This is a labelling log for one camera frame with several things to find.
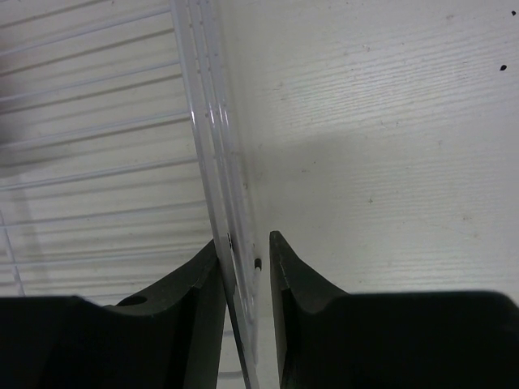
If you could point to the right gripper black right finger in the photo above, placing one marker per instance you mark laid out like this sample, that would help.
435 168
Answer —
328 338

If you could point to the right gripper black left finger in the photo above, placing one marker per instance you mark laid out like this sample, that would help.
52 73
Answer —
167 335

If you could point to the white wire dish rack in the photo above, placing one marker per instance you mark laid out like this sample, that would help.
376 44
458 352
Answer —
119 158

